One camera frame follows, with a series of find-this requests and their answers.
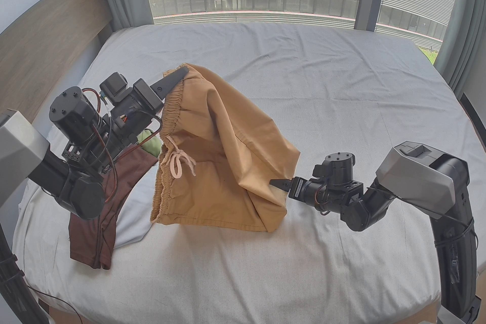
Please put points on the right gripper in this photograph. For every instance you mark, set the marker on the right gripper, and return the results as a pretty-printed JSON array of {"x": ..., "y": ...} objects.
[{"x": 303, "y": 190}]

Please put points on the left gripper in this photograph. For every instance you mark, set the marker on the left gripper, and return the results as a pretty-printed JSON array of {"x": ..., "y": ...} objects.
[{"x": 146, "y": 96}]

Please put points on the tan shorts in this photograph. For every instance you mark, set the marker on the tan shorts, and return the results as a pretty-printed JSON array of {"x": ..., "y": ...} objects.
[{"x": 235, "y": 148}]

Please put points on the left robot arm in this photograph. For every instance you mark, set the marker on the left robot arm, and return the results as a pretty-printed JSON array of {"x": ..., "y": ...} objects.
[{"x": 72, "y": 113}]

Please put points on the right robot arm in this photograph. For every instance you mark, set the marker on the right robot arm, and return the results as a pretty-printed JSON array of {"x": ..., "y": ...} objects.
[{"x": 414, "y": 174}]

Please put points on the bed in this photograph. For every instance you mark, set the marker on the bed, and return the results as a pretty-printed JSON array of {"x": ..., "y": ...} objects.
[{"x": 303, "y": 87}]

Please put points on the green garment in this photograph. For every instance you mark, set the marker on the green garment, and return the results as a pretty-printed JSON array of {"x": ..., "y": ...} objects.
[{"x": 152, "y": 144}]

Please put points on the pale grey garment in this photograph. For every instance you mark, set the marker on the pale grey garment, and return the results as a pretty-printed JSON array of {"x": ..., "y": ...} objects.
[{"x": 133, "y": 216}]

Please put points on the brown garment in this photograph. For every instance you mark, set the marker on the brown garment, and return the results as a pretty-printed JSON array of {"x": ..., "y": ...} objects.
[{"x": 95, "y": 235}]

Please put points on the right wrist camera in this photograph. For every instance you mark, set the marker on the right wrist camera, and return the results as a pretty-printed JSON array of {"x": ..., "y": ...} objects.
[{"x": 317, "y": 171}]

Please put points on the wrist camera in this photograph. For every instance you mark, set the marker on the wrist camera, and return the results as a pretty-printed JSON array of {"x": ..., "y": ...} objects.
[
  {"x": 114, "y": 85},
  {"x": 317, "y": 171}
]

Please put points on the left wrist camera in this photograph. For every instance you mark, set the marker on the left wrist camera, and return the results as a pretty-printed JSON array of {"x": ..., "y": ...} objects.
[{"x": 114, "y": 85}]

